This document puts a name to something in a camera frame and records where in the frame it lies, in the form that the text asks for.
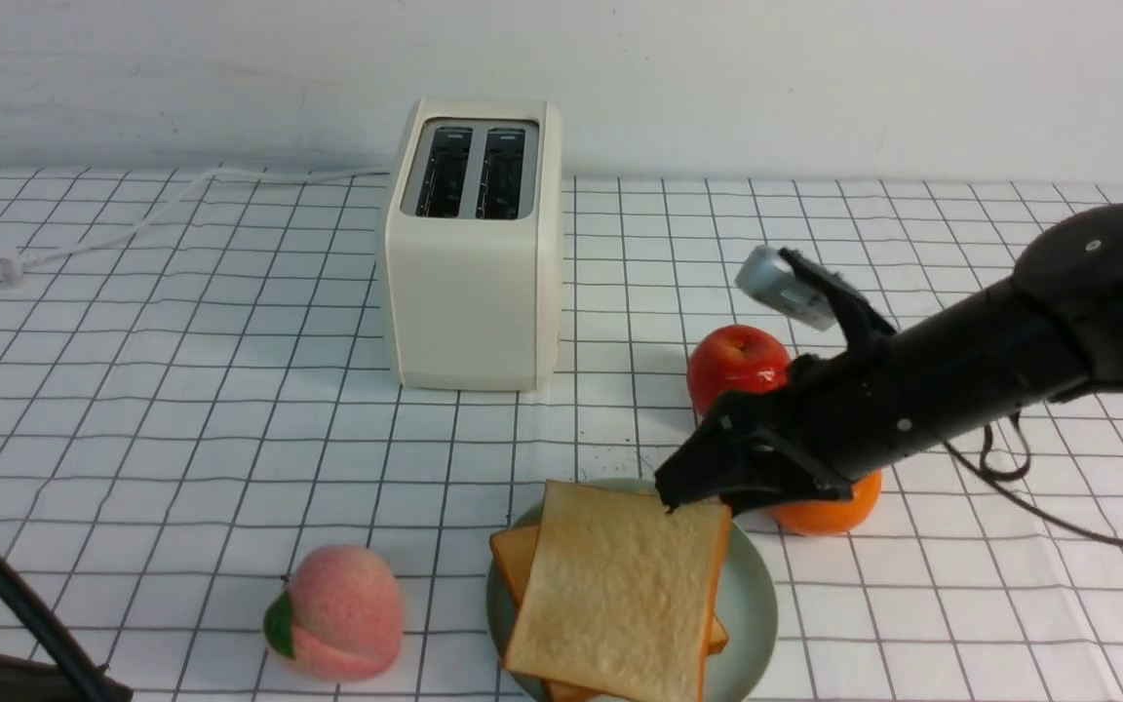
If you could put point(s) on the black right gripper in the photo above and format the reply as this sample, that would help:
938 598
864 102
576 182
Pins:
811 439

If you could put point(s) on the toast slice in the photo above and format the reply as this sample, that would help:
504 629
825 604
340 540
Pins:
581 510
518 556

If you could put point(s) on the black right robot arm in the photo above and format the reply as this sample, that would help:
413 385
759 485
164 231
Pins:
1049 332

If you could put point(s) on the orange persimmon with green leaf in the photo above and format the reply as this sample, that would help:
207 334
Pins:
831 518

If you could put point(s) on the red apple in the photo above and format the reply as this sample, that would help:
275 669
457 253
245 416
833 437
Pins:
735 357

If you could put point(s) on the cream white toaster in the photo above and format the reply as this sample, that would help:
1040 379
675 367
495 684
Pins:
470 246

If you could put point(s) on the pink peach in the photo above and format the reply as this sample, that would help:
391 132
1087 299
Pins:
340 617

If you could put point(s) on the white checkered tablecloth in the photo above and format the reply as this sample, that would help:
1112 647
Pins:
183 420

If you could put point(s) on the grey camera on right wrist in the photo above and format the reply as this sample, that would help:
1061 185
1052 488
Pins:
767 278

